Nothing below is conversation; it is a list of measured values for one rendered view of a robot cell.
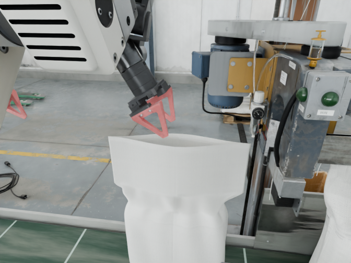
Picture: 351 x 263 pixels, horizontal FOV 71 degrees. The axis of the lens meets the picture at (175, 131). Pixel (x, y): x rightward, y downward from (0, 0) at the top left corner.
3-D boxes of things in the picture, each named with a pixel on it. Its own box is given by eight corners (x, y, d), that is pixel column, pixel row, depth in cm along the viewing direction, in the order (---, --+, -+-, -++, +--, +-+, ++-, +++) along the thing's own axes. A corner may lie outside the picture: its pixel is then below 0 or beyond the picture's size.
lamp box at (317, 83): (303, 119, 49) (314, 74, 45) (296, 111, 53) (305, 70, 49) (343, 121, 48) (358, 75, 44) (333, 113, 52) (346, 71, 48)
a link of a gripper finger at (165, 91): (186, 111, 60) (166, 78, 58) (182, 122, 54) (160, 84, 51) (163, 123, 63) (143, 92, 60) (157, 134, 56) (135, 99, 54)
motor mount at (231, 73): (207, 96, 93) (210, 51, 86) (208, 91, 99) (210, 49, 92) (285, 99, 90) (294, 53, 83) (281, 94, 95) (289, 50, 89)
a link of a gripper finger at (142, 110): (183, 121, 54) (161, 84, 52) (178, 134, 48) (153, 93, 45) (157, 134, 56) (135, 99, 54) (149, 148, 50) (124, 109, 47)
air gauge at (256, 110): (251, 119, 76) (253, 108, 74) (250, 117, 77) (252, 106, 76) (264, 120, 75) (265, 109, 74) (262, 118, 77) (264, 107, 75)
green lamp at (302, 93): (296, 103, 49) (300, 88, 48) (292, 99, 51) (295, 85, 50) (310, 104, 48) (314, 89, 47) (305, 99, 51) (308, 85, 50)
